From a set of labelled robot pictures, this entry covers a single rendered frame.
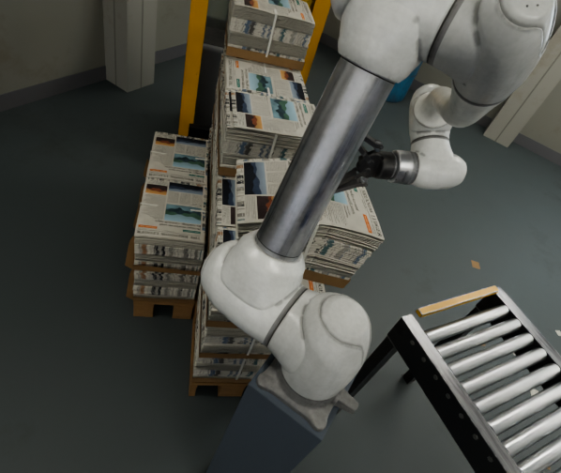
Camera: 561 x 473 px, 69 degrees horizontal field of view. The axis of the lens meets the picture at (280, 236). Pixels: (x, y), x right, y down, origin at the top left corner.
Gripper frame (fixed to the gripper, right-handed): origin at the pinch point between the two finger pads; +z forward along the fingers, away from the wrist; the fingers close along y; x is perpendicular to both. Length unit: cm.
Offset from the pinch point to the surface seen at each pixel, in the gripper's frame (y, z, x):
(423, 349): 55, -47, -24
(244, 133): 24, 16, 47
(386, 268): 137, -95, 81
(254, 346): 82, 6, -9
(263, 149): 30, 7, 47
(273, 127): 22, 4, 51
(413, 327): 54, -46, -16
